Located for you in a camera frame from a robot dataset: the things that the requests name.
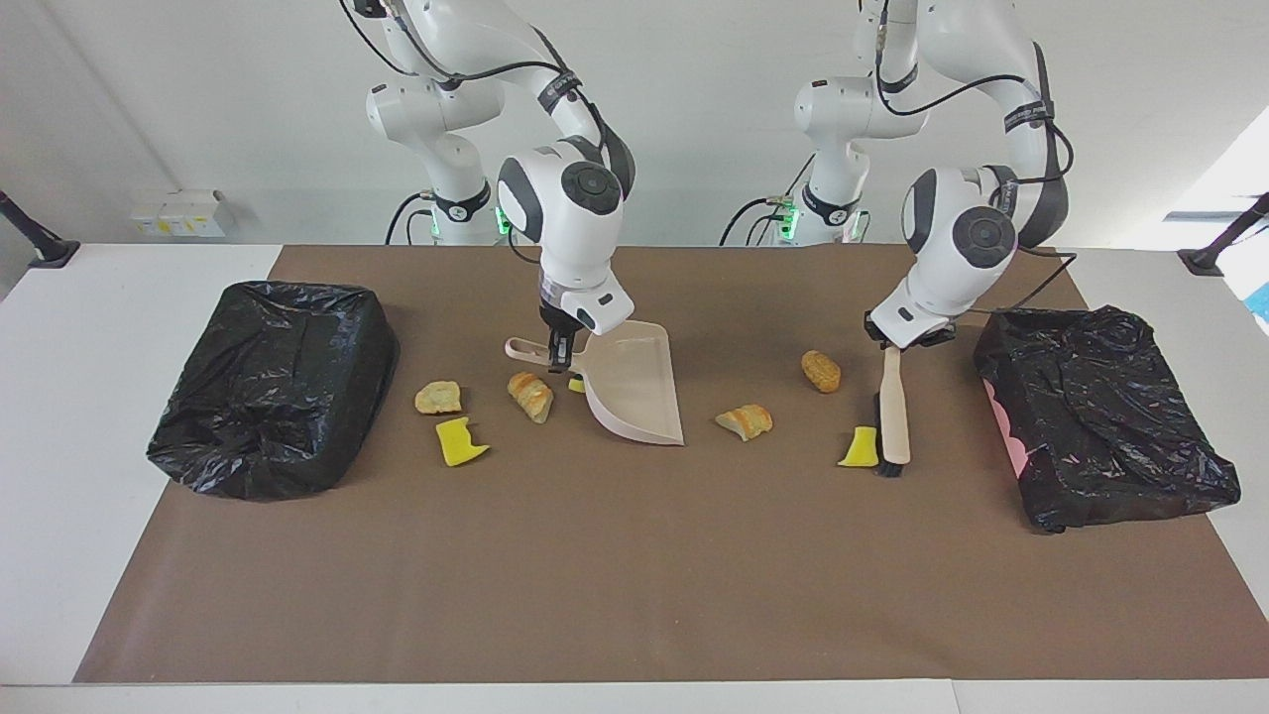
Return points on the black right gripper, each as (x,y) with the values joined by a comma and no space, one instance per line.
(560,317)

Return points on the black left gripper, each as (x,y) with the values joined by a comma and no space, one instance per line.
(937,337)

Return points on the sliced crusty bread piece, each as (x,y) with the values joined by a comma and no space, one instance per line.
(746,422)
(532,397)

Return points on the beige hand brush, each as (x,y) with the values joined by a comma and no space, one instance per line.
(895,416)

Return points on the beige plastic dustpan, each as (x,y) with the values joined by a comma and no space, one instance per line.
(634,387)

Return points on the brown round bread roll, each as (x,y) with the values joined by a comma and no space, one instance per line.
(821,372)

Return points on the pale bread chunk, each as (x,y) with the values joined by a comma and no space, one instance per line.
(437,398)

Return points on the notched yellow sponge piece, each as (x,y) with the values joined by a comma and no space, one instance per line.
(456,444)

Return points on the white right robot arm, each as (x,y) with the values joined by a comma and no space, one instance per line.
(575,218)

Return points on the pink plastic bin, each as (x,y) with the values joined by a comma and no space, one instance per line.
(1001,426)

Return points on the black plastic trash bag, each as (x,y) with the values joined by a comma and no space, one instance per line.
(1100,416)
(258,397)

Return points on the brown paper table mat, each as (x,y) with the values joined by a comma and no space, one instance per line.
(634,635)

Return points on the light blue box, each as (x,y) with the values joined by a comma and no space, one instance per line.
(1262,302)

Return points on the white boxes with yellow labels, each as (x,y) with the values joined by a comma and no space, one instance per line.
(178,213)

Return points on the black camera stand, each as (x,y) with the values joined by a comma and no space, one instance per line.
(1205,261)
(50,253)

